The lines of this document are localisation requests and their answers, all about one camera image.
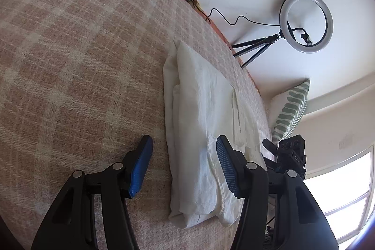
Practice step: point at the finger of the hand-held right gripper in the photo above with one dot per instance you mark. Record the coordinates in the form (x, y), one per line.
(270, 147)

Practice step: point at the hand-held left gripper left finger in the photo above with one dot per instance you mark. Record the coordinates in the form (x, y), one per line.
(142, 168)

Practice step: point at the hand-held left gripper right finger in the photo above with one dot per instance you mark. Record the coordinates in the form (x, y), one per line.
(227, 168)

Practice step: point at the white garment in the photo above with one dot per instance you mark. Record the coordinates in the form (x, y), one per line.
(199, 109)

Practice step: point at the green striped pillow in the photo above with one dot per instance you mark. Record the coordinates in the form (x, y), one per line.
(288, 112)

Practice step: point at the window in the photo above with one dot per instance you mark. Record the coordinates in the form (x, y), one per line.
(337, 194)

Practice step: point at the beige plaid blanket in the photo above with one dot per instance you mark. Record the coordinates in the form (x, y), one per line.
(73, 62)

